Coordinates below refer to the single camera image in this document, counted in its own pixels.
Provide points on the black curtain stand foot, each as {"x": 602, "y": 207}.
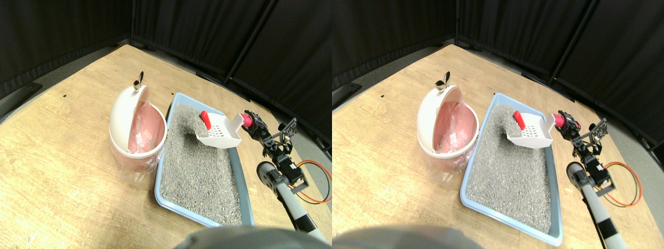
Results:
{"x": 537, "y": 79}
{"x": 346, "y": 89}
{"x": 30, "y": 89}
{"x": 210, "y": 79}

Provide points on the white bin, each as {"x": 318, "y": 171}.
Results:
{"x": 430, "y": 119}
{"x": 122, "y": 119}

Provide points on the blue litter tray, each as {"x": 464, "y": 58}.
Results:
{"x": 508, "y": 181}
{"x": 197, "y": 176}

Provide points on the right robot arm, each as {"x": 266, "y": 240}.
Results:
{"x": 594, "y": 205}
{"x": 290, "y": 202}

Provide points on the black bracket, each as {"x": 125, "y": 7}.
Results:
{"x": 597, "y": 129}
{"x": 287, "y": 129}

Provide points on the black curtain stand pole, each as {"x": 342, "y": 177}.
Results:
{"x": 251, "y": 41}
{"x": 457, "y": 21}
{"x": 576, "y": 41}
{"x": 133, "y": 21}

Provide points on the red lump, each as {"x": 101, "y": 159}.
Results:
{"x": 518, "y": 120}
{"x": 206, "y": 120}

